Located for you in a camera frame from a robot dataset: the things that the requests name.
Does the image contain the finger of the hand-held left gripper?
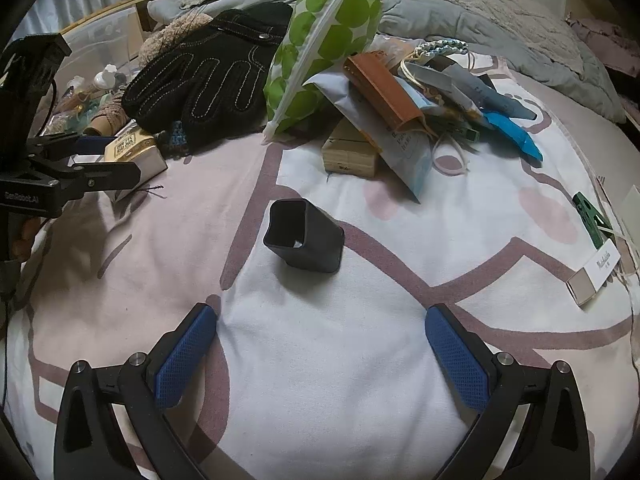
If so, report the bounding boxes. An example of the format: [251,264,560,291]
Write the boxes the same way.
[30,160,142,198]
[27,132,113,160]

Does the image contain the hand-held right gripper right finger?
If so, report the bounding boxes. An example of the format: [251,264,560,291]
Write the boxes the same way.
[424,302,592,480]

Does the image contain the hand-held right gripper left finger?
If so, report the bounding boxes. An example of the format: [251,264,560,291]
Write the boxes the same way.
[53,302,236,480]

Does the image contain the cream labelled small box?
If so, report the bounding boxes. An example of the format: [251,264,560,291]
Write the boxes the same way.
[70,121,168,203]

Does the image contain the clear plastic storage bin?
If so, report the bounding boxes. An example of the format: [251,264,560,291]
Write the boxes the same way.
[30,5,146,136]

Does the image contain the black square pen holder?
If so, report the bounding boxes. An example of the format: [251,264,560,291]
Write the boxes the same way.
[263,199,345,275]

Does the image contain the tan cardboard box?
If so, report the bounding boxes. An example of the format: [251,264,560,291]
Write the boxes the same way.
[321,119,382,179]

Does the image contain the brown leather case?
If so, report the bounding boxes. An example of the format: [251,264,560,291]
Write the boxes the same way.
[344,51,426,136]

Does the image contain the person's left hand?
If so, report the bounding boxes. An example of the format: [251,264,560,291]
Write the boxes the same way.
[12,217,41,262]

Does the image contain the small white bottle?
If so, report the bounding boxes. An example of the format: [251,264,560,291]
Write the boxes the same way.
[95,65,121,92]

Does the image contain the blue crocheted item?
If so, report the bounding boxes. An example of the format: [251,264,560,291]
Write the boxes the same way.
[167,120,193,156]

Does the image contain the black stitched glove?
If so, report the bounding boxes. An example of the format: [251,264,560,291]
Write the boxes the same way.
[121,2,294,150]

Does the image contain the beige fuzzy slipper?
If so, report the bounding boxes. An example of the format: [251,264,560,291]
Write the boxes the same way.
[137,12,216,63]

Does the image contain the wooden shelf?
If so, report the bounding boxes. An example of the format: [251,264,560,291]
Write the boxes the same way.
[60,0,181,46]

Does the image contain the white eraser box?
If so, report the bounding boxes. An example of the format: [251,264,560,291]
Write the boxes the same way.
[566,247,622,307]

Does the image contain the green clip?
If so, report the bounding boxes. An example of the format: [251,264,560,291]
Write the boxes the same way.
[572,191,613,248]

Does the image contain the white blue foil packet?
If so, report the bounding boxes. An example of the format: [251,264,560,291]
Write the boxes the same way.
[304,71,433,204]

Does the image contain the blue plastic packet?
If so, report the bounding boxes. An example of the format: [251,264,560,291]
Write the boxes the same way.
[482,110,543,162]

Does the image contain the green dotted zip pouch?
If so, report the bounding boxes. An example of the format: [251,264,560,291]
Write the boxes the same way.
[262,0,383,143]

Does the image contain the grey paper packet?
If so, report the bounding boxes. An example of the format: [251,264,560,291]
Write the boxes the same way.
[400,57,538,121]

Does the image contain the grey duvet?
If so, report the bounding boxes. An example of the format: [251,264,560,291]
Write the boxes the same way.
[147,0,628,123]

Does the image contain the dark pink cloth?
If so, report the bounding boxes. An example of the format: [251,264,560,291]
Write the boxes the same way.
[567,15,640,71]

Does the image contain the white cord loop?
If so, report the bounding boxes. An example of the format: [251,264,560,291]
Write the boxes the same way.
[432,130,473,177]

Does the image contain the braided cord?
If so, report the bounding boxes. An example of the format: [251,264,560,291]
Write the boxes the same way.
[414,37,471,63]

